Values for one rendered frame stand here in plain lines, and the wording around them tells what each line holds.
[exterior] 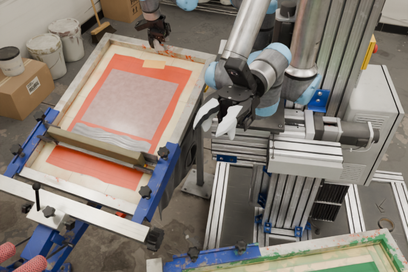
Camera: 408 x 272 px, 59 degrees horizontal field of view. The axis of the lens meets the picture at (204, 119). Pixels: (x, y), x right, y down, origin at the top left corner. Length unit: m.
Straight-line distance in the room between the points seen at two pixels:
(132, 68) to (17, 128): 1.94
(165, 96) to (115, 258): 1.25
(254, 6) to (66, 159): 0.96
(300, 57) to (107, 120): 0.85
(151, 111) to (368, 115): 0.89
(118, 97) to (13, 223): 1.47
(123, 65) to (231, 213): 1.15
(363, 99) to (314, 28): 0.58
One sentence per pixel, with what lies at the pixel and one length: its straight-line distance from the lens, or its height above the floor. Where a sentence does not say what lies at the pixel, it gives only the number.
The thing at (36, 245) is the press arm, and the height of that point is 1.06.
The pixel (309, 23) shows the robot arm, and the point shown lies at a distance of 1.12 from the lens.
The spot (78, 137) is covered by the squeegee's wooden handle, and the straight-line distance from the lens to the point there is 1.47.
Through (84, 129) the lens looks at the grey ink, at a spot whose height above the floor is 1.11.
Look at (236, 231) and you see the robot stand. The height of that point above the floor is 0.21.
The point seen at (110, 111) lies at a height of 1.14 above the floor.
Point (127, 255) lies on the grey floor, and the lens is 2.48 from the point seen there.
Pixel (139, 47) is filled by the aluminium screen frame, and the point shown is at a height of 1.26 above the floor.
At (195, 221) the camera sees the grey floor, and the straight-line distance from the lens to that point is 2.56.
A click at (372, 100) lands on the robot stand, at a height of 1.23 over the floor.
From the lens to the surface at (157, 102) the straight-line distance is 1.59.
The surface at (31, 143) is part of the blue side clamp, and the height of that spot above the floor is 1.11.
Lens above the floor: 2.17
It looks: 43 degrees down
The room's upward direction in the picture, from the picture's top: straight up
